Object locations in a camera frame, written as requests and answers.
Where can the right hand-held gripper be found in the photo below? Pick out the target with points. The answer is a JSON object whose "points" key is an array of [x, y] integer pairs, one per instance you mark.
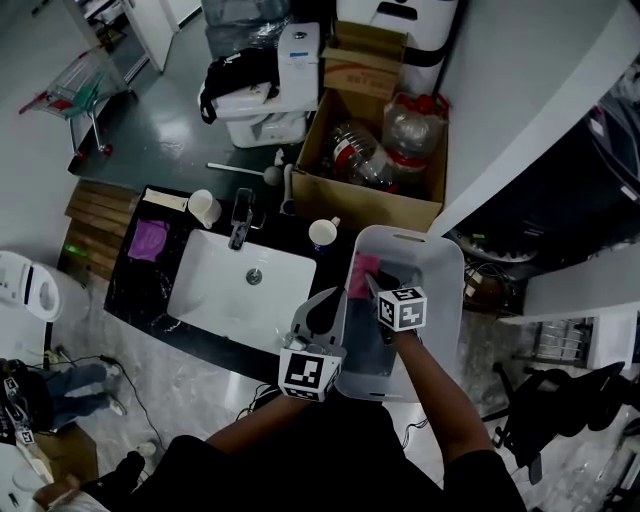
{"points": [[405, 310]]}

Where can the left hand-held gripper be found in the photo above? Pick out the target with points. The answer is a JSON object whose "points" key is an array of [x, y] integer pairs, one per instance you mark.
{"points": [[310, 372]]}

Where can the pink cloth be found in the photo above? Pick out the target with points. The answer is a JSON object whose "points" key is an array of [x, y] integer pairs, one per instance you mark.
{"points": [[361, 275]]}

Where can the translucent plastic bin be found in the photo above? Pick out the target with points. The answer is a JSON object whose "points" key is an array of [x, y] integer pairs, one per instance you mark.
{"points": [[440, 300]]}

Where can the purple cloth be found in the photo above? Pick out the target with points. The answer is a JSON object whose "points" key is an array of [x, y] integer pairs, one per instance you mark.
{"points": [[147, 240]]}

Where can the person's right forearm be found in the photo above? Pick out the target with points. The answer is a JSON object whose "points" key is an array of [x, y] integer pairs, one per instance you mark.
{"points": [[440, 400]]}

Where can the person's left forearm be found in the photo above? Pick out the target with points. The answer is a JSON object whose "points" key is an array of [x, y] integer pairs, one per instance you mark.
{"points": [[255, 425]]}

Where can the large cardboard box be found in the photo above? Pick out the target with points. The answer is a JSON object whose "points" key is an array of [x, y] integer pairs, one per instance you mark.
{"points": [[360, 202]]}

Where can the small cardboard box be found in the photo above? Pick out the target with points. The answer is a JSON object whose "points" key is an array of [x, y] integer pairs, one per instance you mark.
{"points": [[362, 75]]}

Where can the flat brown cardboard box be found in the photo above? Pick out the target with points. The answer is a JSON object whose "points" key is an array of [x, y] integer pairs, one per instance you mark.
{"points": [[70, 450]]}

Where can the white storage shelves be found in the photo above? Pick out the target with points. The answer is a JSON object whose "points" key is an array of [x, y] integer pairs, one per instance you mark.
{"points": [[102, 12]]}

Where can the white cup blue print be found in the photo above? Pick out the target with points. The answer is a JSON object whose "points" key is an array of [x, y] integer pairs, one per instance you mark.
{"points": [[324, 232]]}

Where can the brown round tub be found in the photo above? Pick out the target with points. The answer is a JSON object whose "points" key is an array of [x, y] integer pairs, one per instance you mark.
{"points": [[485, 292]]}

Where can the white sink basin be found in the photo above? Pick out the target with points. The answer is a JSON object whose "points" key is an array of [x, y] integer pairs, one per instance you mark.
{"points": [[215, 295]]}

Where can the clear bottle red label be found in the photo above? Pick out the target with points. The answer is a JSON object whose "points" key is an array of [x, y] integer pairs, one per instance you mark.
{"points": [[360, 157]]}

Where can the chrome faucet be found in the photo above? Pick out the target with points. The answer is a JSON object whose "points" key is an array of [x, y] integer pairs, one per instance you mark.
{"points": [[240, 220]]}

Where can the white plastic tube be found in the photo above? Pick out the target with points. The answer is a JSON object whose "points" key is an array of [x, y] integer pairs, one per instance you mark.
{"points": [[288, 187]]}

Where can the person's black shirt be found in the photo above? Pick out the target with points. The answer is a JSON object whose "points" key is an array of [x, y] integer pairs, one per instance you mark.
{"points": [[320, 470]]}

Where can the toilet brush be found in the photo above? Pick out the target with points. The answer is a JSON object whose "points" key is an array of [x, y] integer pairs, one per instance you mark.
{"points": [[272, 176]]}

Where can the clear bottle red cap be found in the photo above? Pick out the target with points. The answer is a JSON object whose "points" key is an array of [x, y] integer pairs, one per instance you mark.
{"points": [[412, 130]]}

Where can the small white object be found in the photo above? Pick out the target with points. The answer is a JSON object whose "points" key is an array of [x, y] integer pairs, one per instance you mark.
{"points": [[279, 156]]}

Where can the white mug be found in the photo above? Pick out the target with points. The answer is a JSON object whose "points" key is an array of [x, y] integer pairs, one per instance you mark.
{"points": [[202, 207]]}

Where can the black cabinet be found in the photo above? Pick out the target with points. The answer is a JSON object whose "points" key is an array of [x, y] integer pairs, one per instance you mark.
{"points": [[550, 190]]}

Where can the beige flat packet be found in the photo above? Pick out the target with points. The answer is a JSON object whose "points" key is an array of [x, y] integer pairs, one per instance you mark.
{"points": [[165, 200]]}

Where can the black office chair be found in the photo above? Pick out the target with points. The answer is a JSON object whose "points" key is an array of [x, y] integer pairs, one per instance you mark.
{"points": [[555, 415]]}

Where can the white tank toilet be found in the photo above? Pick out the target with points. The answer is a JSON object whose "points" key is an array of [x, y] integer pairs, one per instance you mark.
{"points": [[297, 65]]}

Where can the wooden steps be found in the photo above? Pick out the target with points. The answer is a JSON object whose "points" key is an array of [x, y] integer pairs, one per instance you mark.
{"points": [[100, 210]]}

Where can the black bag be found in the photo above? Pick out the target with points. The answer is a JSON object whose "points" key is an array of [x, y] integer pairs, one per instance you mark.
{"points": [[240, 75]]}

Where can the person's left leg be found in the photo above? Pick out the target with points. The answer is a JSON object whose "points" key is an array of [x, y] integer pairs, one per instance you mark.
{"points": [[115, 475]]}

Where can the green bottle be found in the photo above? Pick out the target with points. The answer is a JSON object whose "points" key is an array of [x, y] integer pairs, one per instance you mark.
{"points": [[75, 249]]}

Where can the white black round appliance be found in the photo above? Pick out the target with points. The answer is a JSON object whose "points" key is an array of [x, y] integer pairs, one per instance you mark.
{"points": [[430, 30]]}

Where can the white smart toilet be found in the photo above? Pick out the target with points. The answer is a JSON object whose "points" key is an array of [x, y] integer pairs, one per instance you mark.
{"points": [[30, 285]]}

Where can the plastic-wrapped grey appliance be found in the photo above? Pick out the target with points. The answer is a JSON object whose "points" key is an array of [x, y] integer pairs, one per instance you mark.
{"points": [[240, 25]]}

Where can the white door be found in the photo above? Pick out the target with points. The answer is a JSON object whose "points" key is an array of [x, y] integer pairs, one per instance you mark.
{"points": [[152, 35]]}

